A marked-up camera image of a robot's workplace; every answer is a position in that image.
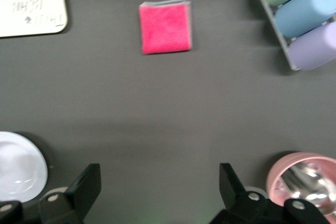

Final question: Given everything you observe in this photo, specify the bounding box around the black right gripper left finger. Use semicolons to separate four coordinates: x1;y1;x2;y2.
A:
38;163;102;224

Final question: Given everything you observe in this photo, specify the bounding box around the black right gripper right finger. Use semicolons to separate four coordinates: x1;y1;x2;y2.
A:
209;163;284;224

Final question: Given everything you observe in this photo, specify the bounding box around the white round plate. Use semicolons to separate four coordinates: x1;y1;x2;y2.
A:
0;131;49;203

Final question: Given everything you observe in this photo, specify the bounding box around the pink bowl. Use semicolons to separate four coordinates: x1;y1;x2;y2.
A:
266;152;336;218

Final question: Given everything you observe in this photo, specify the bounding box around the metal scoop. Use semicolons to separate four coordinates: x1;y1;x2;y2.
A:
282;163;336;216

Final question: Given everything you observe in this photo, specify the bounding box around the purple cup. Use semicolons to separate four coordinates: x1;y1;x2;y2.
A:
288;22;336;71

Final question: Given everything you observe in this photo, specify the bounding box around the pink folded cloth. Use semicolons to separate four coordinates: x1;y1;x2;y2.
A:
139;0;192;56

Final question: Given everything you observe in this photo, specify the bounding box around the blue cup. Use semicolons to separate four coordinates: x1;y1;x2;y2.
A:
275;0;336;38

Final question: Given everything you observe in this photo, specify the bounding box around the white wire cup rack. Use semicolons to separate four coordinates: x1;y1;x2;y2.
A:
255;0;336;71

